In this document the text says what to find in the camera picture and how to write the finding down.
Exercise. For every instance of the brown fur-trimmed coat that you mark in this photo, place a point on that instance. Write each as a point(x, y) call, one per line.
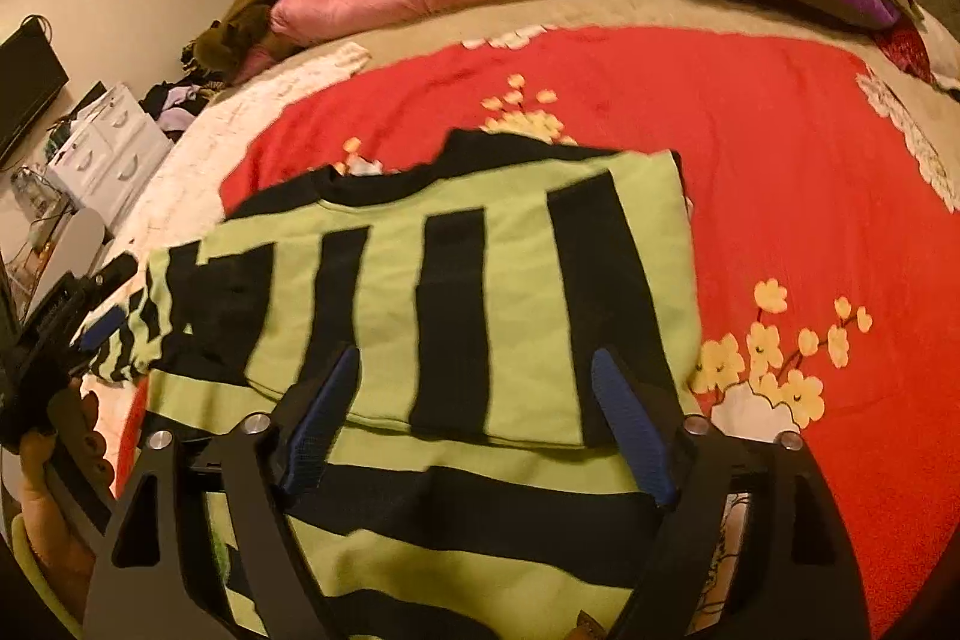
point(222, 48)

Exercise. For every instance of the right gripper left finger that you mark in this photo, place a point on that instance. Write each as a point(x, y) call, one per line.
point(158, 575)

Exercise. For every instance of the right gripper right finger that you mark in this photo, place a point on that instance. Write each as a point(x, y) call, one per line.
point(796, 574)

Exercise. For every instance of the beige bed sheet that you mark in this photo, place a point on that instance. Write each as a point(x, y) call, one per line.
point(926, 117)

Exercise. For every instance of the green black striped sweater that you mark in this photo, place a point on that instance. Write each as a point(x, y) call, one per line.
point(475, 490)

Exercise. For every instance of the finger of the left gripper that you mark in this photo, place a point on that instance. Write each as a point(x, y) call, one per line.
point(105, 282)
point(97, 333)

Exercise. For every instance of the person's left hand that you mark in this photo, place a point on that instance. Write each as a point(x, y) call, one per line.
point(55, 560)

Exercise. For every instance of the white drawer cabinet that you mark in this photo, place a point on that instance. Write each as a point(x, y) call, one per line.
point(114, 148)

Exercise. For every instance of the red floral blanket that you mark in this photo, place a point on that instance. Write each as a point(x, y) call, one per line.
point(826, 267)

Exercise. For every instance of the pile of clothes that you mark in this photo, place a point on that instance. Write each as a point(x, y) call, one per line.
point(175, 106)

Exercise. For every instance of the black television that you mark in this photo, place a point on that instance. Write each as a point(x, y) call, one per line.
point(31, 76)

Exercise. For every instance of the white pink plush blanket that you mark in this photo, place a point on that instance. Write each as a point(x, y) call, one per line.
point(181, 202)

